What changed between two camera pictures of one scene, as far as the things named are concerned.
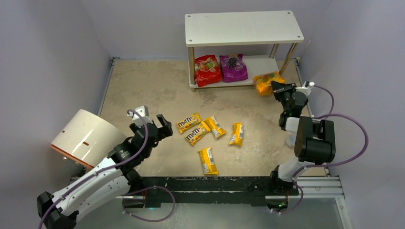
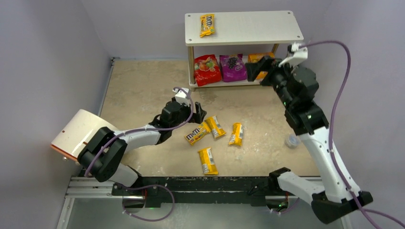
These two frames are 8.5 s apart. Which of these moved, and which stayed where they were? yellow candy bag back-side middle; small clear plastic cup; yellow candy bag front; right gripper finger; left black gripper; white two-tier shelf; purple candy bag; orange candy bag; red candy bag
Moved: left black gripper; right gripper finger; orange candy bag
Stayed: yellow candy bag front; yellow candy bag back-side middle; purple candy bag; small clear plastic cup; red candy bag; white two-tier shelf
